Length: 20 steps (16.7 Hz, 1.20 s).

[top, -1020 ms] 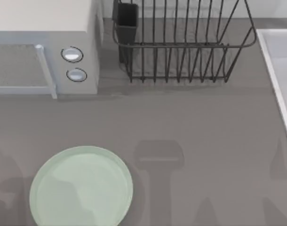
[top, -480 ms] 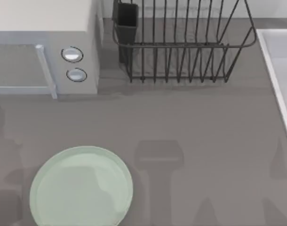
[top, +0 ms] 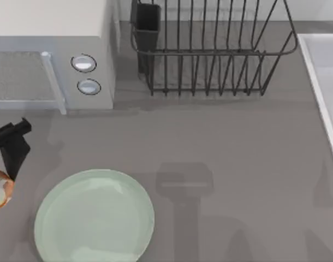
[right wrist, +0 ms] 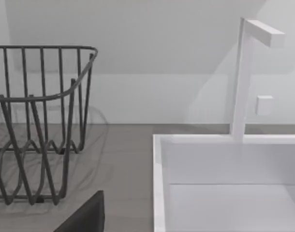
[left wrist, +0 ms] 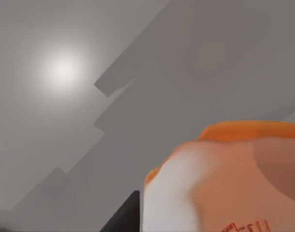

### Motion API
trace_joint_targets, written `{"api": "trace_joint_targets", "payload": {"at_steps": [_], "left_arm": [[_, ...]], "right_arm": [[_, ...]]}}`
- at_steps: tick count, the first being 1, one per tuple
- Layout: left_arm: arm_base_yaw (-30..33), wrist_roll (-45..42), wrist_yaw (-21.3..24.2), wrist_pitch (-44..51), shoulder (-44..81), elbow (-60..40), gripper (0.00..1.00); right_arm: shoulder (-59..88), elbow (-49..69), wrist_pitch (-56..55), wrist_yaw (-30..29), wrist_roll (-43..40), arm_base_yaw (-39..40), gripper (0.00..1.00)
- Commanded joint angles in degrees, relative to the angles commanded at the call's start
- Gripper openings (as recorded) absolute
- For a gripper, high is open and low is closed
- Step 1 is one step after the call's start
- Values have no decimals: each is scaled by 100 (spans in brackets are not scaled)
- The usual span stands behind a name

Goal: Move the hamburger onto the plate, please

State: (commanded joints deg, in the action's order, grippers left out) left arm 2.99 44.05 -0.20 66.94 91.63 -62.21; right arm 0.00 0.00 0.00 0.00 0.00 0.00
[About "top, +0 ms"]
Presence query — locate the small silver microwave knob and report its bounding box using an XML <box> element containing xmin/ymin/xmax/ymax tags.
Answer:
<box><xmin>76</xmin><ymin>78</ymin><xmax>102</xmax><ymax>97</ymax></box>

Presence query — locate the large silver microwave knob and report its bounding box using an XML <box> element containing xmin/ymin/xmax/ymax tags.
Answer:
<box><xmin>70</xmin><ymin>53</ymin><xmax>98</xmax><ymax>74</ymax></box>

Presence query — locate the black cutlery holder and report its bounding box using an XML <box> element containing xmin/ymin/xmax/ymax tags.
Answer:
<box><xmin>130</xmin><ymin>0</ymin><xmax>163</xmax><ymax>75</ymax></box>

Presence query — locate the pale green plate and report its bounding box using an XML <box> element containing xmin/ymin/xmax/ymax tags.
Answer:
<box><xmin>33</xmin><ymin>169</ymin><xmax>156</xmax><ymax>262</ymax></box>

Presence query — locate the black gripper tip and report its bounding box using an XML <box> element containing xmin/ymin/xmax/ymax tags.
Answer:
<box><xmin>0</xmin><ymin>117</ymin><xmax>33</xmax><ymax>183</ymax></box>

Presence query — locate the microwave glass door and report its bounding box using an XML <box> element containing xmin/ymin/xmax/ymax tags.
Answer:
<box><xmin>0</xmin><ymin>50</ymin><xmax>60</xmax><ymax>110</ymax></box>

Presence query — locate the pale microwave oven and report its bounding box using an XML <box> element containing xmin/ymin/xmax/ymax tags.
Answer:
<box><xmin>0</xmin><ymin>0</ymin><xmax>121</xmax><ymax>116</ymax></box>

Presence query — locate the black wire dish rack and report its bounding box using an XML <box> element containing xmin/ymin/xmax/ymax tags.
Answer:
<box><xmin>130</xmin><ymin>0</ymin><xmax>299</xmax><ymax>97</ymax></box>

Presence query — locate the pale microwave door handle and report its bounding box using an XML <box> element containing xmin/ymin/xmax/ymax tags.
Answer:
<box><xmin>40</xmin><ymin>51</ymin><xmax>68</xmax><ymax>116</ymax></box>

